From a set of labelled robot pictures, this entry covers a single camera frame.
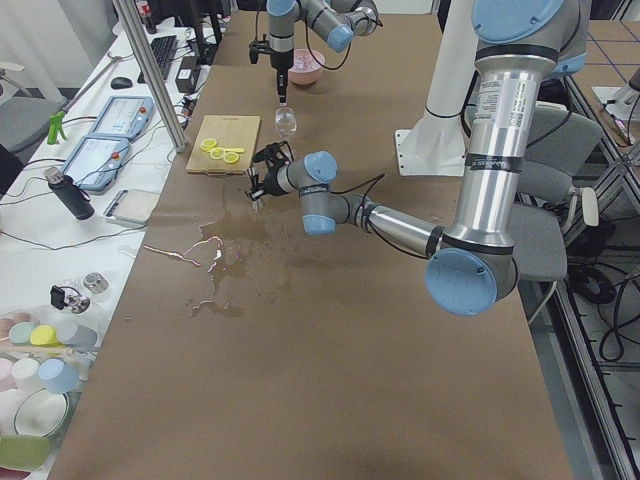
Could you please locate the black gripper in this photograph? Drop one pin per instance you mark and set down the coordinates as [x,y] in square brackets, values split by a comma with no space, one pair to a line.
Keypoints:
[270,180]
[280,61]

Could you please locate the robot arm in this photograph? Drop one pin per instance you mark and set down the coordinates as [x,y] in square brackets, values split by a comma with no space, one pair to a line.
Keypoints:
[335,22]
[470,264]

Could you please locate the clear wine glass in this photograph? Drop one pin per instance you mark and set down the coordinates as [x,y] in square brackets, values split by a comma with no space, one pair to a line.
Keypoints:
[286,125]

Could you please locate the clear ice cube pile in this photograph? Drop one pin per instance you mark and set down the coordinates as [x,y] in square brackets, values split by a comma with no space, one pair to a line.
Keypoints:
[304,61]

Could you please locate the pink bowl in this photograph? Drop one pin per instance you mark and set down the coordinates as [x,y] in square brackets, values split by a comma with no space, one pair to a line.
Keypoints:
[305,79]

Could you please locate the lemon slice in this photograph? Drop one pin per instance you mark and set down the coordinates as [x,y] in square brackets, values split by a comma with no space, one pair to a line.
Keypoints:
[208,144]
[217,153]
[231,157]

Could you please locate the bamboo cutting board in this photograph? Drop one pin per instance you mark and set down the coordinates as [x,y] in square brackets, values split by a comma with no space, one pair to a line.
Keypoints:
[229,131]

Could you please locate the black keyboard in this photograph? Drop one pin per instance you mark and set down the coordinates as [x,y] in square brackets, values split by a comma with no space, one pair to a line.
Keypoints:
[164,49]

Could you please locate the white flat scale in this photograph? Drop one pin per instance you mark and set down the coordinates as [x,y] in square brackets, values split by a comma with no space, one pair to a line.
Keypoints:
[132,207]

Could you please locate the blue teach pendant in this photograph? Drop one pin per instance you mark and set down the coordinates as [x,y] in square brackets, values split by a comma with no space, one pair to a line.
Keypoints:
[96,161]
[124,117]

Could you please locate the black computer mouse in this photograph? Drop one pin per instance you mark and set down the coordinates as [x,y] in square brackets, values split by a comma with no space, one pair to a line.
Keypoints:
[119,83]

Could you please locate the black water bottle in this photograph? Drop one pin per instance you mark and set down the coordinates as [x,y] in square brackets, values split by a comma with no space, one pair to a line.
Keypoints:
[71,196]

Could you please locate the grey office chair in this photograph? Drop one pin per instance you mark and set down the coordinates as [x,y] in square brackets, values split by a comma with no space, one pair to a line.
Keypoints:
[559,144]

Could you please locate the aluminium frame post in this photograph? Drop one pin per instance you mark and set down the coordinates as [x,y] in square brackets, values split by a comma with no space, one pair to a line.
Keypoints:
[129,19]

